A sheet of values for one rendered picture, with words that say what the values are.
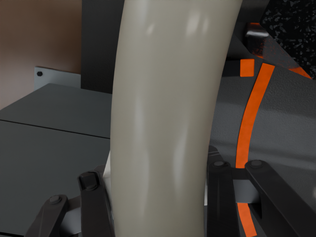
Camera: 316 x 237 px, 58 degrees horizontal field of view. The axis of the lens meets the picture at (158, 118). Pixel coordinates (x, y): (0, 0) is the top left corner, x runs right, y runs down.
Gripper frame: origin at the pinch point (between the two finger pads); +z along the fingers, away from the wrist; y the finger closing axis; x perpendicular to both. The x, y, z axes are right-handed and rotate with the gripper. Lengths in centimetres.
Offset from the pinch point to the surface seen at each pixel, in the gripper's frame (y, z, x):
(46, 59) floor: -36, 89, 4
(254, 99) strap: 36, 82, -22
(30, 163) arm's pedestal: -24.3, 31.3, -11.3
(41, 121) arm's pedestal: -29, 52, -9
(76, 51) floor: -24, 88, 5
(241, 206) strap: 29, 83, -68
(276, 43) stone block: 21.0, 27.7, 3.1
